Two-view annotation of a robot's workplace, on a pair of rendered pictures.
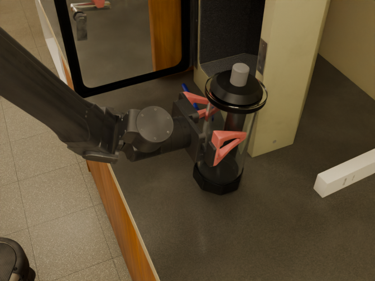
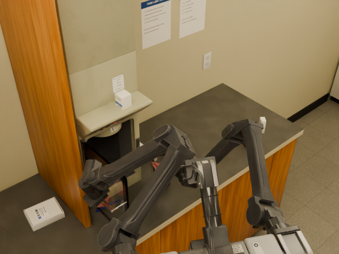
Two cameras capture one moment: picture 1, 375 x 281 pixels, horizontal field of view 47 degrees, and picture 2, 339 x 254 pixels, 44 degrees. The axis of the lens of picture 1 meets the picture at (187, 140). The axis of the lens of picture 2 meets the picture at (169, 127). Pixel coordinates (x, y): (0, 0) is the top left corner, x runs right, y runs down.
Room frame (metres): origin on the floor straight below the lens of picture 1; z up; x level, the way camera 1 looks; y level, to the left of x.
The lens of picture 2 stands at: (1.00, 1.43, 2.56)
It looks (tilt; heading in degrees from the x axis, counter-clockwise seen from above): 38 degrees down; 253
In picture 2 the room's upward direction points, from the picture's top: 1 degrees clockwise
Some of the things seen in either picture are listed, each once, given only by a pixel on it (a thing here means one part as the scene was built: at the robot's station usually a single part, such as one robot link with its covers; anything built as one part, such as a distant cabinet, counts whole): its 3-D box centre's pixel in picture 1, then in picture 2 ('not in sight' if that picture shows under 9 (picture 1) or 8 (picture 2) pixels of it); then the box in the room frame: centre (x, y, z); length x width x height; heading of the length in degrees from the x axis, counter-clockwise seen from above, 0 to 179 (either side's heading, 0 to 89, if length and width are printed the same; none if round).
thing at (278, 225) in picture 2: not in sight; (279, 233); (0.41, 0.71, 1.45); 0.09 x 0.08 x 0.12; 176
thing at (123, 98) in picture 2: not in sight; (123, 99); (0.76, -0.05, 1.54); 0.05 x 0.05 x 0.06; 25
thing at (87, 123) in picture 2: not in sight; (116, 118); (0.80, -0.03, 1.46); 0.32 x 0.12 x 0.10; 24
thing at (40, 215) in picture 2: not in sight; (44, 213); (1.19, -0.03, 0.96); 0.16 x 0.12 x 0.04; 18
